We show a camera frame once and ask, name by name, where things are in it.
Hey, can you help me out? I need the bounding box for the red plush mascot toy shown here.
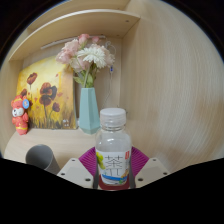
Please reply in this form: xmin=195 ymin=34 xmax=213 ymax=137
xmin=10 ymin=94 xmax=31 ymax=136

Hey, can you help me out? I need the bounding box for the light wooden shelf unit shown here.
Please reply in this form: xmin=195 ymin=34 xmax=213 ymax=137
xmin=7 ymin=0 xmax=142 ymax=63

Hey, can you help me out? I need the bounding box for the clear plastic drink bottle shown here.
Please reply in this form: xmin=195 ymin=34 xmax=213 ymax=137
xmin=94 ymin=107 xmax=133 ymax=187

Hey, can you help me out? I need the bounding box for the yellow poppy flower painting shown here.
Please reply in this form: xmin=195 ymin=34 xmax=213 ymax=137
xmin=16 ymin=55 xmax=78 ymax=131

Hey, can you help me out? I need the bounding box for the thin white cable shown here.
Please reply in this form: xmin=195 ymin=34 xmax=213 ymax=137
xmin=101 ymin=39 xmax=118 ymax=108

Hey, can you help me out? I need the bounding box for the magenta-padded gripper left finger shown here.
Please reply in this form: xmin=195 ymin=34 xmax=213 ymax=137
xmin=56 ymin=146 xmax=100 ymax=190

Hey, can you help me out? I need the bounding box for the pink and white flower bouquet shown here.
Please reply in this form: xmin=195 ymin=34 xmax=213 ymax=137
xmin=55 ymin=32 xmax=116 ymax=89

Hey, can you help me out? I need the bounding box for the grey ceramic mug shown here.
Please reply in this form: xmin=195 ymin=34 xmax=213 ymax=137
xmin=25 ymin=143 xmax=62 ymax=176

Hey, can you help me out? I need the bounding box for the teal faceted vase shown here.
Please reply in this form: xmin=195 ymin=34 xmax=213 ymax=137
xmin=77 ymin=86 xmax=102 ymax=136

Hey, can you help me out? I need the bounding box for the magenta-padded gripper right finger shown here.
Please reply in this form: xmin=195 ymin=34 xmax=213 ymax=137
xmin=127 ymin=146 xmax=171 ymax=190

